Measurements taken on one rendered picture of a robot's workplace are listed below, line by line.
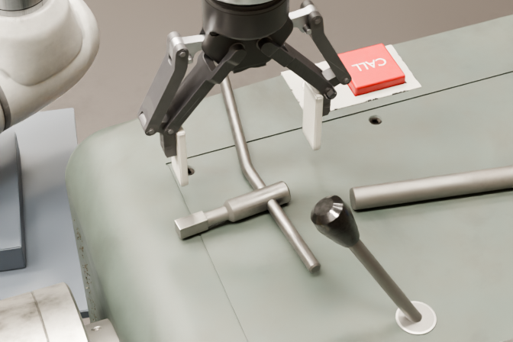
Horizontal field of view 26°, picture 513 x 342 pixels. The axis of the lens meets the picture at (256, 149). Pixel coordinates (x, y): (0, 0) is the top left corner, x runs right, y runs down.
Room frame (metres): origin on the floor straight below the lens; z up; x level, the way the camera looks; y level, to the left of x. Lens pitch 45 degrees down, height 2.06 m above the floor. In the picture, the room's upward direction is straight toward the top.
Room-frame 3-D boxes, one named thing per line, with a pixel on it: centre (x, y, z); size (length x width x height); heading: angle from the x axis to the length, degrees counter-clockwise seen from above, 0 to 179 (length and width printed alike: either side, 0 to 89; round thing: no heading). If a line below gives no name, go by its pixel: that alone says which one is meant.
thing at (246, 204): (0.71, 0.02, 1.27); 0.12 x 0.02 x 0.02; 116
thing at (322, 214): (0.59, -0.06, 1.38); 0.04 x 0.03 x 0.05; 111
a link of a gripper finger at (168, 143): (0.73, 0.09, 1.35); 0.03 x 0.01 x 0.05; 111
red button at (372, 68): (0.92, -0.12, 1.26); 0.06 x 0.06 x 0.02; 21
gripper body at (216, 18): (0.76, 0.01, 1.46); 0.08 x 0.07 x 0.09; 111
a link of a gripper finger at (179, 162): (0.73, 0.07, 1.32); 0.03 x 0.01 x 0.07; 21
